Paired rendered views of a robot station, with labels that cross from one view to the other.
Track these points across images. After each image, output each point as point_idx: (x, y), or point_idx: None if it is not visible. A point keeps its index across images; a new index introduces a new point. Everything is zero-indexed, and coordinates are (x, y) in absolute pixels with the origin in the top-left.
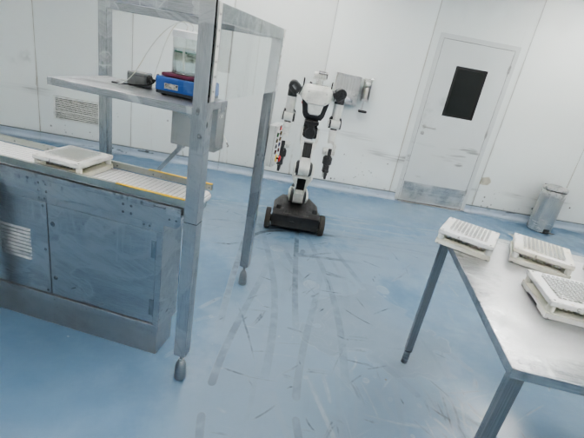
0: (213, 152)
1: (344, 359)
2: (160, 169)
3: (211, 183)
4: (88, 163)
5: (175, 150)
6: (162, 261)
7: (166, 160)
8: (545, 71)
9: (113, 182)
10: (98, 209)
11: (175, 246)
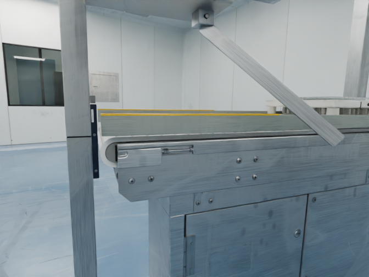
0: (87, 4)
1: None
2: (319, 131)
3: (104, 113)
4: (278, 101)
5: (225, 43)
6: (149, 237)
7: (280, 89)
8: None
9: (218, 110)
10: None
11: (161, 259)
